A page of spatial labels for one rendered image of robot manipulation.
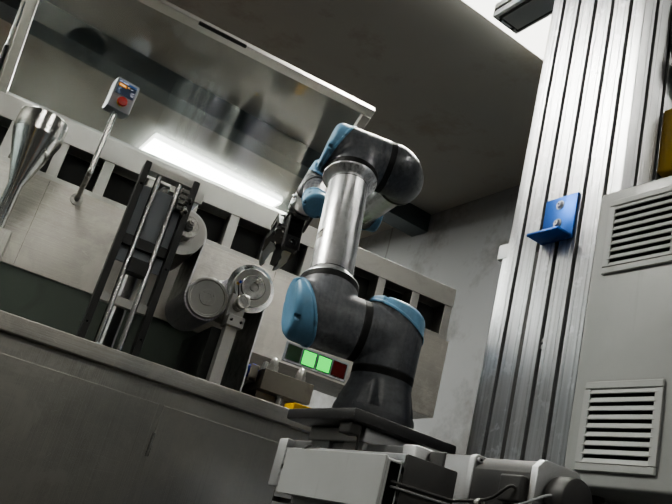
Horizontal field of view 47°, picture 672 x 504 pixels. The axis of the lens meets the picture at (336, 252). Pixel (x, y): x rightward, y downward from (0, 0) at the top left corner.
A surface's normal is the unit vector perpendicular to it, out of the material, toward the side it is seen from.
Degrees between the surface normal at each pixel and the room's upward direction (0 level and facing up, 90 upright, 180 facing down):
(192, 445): 90
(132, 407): 90
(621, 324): 90
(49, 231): 90
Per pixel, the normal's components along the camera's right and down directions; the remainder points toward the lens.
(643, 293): -0.80, -0.40
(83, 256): 0.43, -0.22
